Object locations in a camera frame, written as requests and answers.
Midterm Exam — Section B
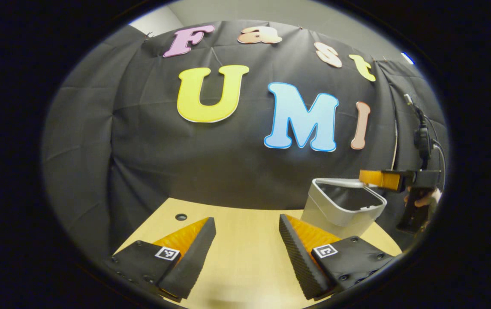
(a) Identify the white desktop garbage bin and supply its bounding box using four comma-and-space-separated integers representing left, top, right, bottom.
301, 178, 388, 239

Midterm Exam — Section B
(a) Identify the black cable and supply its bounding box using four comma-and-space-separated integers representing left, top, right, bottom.
432, 139, 446, 189

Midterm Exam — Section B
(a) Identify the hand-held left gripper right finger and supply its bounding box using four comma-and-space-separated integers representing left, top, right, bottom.
279, 214, 396, 301

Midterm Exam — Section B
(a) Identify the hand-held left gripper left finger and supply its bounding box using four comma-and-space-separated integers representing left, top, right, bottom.
111, 217, 217, 300

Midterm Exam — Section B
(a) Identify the wooden desktop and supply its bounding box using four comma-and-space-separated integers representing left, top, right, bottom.
114, 197, 402, 309

